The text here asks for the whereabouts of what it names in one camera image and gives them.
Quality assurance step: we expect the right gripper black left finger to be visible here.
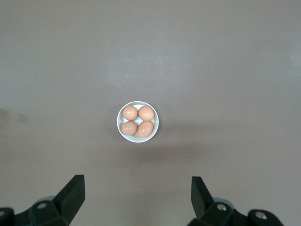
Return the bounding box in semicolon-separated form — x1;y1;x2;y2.
14;174;85;226

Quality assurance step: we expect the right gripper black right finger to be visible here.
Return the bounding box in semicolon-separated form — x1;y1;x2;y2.
188;176;250;226

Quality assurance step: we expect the brown egg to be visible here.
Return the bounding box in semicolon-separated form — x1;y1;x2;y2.
123;105;138;121
138;105;155;121
121;121;138;136
137;121;154;138

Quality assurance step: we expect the white round bowl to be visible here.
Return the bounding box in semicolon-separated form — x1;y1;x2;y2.
116;101;159;143

